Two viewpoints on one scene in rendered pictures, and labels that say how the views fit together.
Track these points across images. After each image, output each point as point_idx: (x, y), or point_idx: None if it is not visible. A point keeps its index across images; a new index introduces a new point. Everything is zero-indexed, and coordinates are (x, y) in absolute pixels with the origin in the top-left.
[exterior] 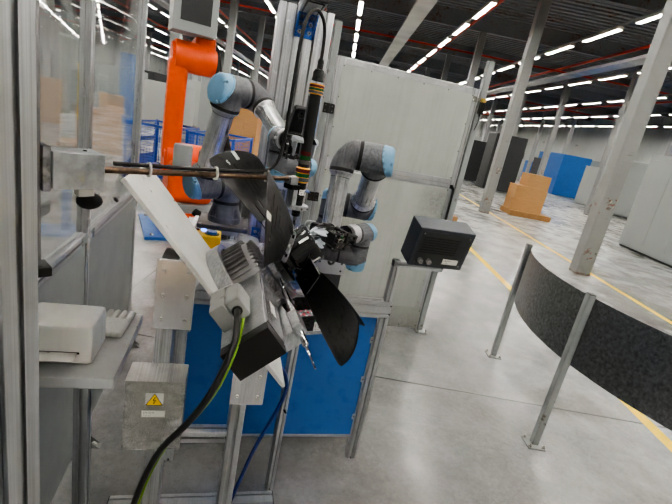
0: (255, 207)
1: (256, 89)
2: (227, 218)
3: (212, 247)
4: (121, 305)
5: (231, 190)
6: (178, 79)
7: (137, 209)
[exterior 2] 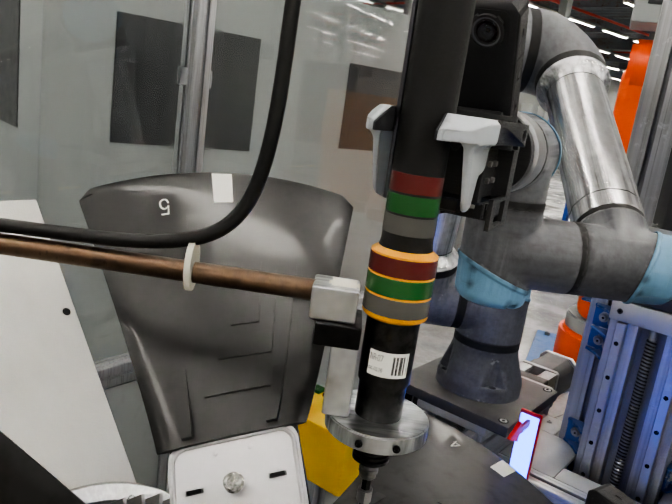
0: (169, 386)
1: (546, 31)
2: (469, 382)
3: (327, 457)
4: (334, 496)
5: (488, 311)
6: (632, 107)
7: (542, 322)
